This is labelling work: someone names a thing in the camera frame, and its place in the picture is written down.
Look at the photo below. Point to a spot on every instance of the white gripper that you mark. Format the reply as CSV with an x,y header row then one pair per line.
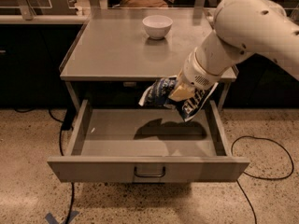
x,y
195,72

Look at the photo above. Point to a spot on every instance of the blue chip bag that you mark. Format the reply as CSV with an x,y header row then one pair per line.
x,y
157,95

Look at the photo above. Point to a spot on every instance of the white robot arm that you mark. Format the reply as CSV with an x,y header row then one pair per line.
x,y
240,28

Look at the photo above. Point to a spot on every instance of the grey metal counter cabinet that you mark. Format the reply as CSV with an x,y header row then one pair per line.
x,y
113,46

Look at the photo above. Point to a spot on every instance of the grey open drawer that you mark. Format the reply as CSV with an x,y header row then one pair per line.
x,y
107,144

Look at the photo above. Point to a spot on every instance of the white ceramic bowl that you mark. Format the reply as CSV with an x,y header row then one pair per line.
x,y
157,26

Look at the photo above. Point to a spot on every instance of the blue tape cross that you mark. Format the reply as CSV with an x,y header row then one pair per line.
x,y
67,218

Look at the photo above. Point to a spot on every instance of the metal drawer handle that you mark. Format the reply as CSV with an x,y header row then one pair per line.
x,y
149,172

